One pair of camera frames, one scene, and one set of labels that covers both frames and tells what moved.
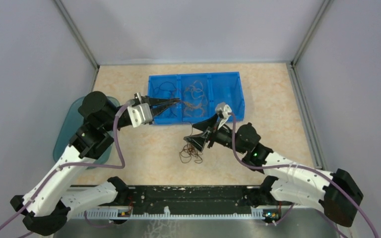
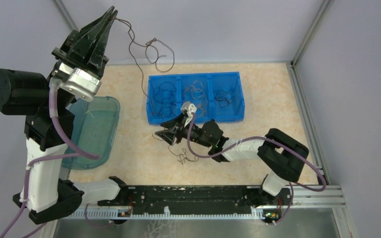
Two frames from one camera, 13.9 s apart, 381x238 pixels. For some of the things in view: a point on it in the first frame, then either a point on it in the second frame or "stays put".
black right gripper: x=199 y=141 → x=170 y=124
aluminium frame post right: x=324 y=8 stays put
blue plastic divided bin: x=199 y=93 stays put
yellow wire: x=196 y=90 stays put
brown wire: x=187 y=151 → x=223 y=97
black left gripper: x=151 y=101 → x=78 y=44
